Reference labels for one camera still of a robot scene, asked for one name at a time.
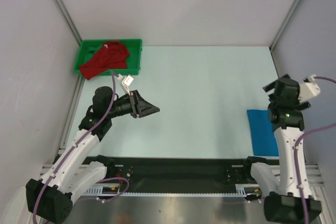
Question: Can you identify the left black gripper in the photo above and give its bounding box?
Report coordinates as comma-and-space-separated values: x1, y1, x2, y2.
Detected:
106, 90, 160, 119

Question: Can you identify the blue polo shirt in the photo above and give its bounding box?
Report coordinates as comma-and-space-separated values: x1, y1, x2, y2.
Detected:
247, 109, 279, 157

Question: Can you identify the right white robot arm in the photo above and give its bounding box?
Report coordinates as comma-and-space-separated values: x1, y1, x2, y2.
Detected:
242, 74, 322, 223

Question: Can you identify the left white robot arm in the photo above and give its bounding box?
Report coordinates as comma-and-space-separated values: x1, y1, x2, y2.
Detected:
26, 86, 160, 223

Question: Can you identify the red t shirt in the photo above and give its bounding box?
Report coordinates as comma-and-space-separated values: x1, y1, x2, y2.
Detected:
79, 41, 130, 80

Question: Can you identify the green plastic bin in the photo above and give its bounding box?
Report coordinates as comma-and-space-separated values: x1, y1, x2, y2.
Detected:
73, 39, 142, 76

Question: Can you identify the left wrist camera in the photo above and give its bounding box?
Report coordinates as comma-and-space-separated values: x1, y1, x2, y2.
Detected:
117, 74, 134, 95

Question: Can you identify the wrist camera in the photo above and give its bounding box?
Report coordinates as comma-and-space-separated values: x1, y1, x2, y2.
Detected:
299, 74, 321, 102
117, 74, 134, 95

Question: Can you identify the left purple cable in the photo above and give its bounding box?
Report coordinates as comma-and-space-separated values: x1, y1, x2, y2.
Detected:
33, 71, 131, 223

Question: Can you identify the purple cable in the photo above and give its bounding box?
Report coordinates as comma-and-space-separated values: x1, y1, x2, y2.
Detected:
293, 76, 336, 224
33, 71, 131, 223

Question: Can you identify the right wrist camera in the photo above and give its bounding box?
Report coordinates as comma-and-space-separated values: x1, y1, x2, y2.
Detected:
299, 74, 321, 102

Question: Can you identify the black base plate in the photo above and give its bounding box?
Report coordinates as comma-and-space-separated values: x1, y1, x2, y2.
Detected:
113, 157, 255, 194

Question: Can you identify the left white cable duct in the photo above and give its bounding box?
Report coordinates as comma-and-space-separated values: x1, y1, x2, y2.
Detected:
83, 184, 121, 197

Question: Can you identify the white cable duct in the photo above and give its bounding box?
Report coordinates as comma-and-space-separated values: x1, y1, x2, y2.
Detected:
83, 184, 121, 197
235, 184, 263, 198

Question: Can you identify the front aluminium rail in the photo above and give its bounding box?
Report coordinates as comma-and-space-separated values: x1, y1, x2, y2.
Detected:
40, 163, 322, 187

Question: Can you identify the right white cable duct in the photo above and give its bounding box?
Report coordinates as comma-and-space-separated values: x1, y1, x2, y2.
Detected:
235, 184, 263, 198

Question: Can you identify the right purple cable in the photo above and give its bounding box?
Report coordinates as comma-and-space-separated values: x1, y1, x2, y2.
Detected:
293, 76, 336, 224

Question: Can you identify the right aluminium frame post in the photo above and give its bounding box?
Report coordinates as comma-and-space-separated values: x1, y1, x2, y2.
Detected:
269, 0, 303, 53

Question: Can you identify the aluminium frame post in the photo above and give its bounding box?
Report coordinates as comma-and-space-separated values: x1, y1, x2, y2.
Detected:
269, 0, 303, 53
53, 0, 82, 46

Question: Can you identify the left aluminium frame post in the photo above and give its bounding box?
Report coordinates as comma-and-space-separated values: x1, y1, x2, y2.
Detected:
53, 0, 82, 46

